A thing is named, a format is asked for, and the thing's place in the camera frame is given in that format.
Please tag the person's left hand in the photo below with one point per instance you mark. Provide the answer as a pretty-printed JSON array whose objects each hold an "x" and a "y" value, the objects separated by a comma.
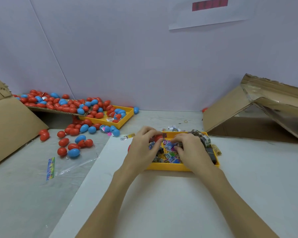
[{"x": 141, "y": 153}]

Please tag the person's right hand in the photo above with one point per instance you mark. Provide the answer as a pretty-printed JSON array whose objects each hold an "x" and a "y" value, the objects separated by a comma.
[{"x": 196, "y": 153}]

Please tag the yellow label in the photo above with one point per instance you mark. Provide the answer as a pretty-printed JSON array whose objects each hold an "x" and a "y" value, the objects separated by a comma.
[{"x": 216, "y": 149}]

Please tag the single red plastic egg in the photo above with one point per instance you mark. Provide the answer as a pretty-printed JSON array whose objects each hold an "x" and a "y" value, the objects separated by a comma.
[{"x": 158, "y": 138}]

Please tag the pile of plastic eggs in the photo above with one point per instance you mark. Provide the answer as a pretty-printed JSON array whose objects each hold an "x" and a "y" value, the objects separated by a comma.
[{"x": 74, "y": 106}]

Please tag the person's left forearm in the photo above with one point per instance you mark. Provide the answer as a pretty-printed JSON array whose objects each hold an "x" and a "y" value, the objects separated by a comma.
[{"x": 109, "y": 208}]

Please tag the person's right forearm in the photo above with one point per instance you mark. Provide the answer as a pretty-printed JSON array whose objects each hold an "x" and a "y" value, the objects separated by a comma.
[{"x": 241, "y": 205}]

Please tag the yellow plastic tray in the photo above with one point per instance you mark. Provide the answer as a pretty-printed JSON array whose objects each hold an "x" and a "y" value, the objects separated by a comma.
[{"x": 161, "y": 167}]

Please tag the yellow tray under eggs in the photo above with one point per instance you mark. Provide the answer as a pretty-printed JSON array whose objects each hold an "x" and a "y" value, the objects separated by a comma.
[{"x": 126, "y": 116}]

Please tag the torn flattened cardboard box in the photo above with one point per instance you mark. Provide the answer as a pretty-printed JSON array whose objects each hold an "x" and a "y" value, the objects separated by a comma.
[{"x": 226, "y": 109}]

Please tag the clear bag with coloured label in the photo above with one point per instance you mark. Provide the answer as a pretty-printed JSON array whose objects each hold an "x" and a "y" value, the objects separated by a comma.
[{"x": 72, "y": 165}]

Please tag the brown cardboard sheet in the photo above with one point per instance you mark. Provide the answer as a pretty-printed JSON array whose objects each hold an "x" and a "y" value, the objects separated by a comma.
[{"x": 47, "y": 109}]

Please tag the tall brown cardboard box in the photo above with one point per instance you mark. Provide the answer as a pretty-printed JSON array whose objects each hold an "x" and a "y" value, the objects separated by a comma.
[{"x": 9, "y": 126}]

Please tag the white paper sign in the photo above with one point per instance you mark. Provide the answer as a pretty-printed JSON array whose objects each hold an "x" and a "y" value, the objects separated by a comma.
[{"x": 213, "y": 12}]

